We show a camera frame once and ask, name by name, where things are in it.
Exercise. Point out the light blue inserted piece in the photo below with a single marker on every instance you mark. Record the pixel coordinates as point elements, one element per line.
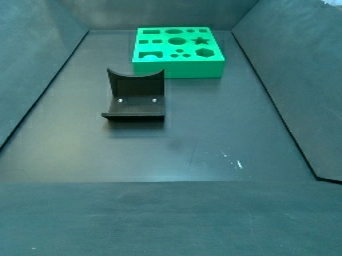
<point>150,58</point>

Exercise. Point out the black curved holder stand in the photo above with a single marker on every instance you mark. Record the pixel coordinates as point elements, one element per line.
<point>138,96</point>

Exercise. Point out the green shape sorter block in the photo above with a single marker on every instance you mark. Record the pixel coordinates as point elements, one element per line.
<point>187,52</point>

